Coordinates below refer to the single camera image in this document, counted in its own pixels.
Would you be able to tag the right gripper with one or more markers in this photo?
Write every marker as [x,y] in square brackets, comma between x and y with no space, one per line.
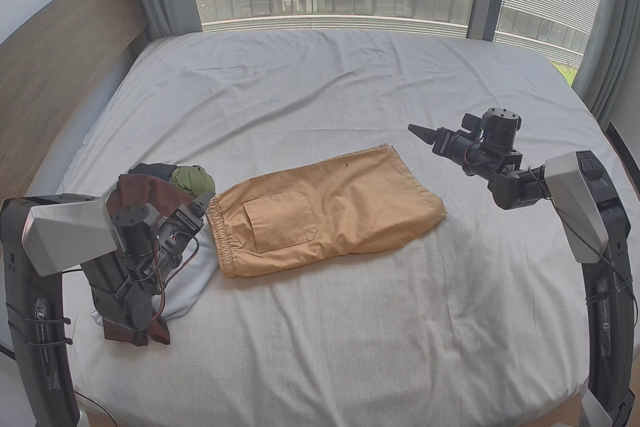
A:
[455,145]

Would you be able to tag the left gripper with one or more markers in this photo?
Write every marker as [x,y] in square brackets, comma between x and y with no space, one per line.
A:
[182,230]

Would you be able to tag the tan shorts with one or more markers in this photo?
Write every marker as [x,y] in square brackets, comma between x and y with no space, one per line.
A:
[325,215]

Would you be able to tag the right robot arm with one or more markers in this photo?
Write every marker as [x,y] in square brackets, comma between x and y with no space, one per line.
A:
[575,205]

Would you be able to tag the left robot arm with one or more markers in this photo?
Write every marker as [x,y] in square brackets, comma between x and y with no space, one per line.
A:
[65,235]

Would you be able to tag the pale grey garment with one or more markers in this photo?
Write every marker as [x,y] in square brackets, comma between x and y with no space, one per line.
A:
[195,275]

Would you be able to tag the green garment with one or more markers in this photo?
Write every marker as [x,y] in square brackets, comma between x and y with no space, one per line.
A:
[192,182]

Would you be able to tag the brown garment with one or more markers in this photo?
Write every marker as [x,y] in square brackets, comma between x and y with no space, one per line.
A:
[150,192]

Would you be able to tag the dark grey garment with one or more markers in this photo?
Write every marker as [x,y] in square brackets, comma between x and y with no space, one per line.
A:
[152,170]

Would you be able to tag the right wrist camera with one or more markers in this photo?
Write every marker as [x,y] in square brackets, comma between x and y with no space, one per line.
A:
[471,123]

